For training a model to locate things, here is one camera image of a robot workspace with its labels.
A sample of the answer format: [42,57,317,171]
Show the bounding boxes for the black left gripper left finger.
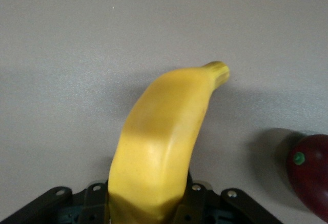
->
[78,181,111,224]

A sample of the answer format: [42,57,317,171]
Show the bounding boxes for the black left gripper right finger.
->
[173,172,214,224]

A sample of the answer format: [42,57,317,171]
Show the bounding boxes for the yellow banana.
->
[107,60,231,224]

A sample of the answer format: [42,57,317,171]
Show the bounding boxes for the red yellow mango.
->
[285,133,328,222]

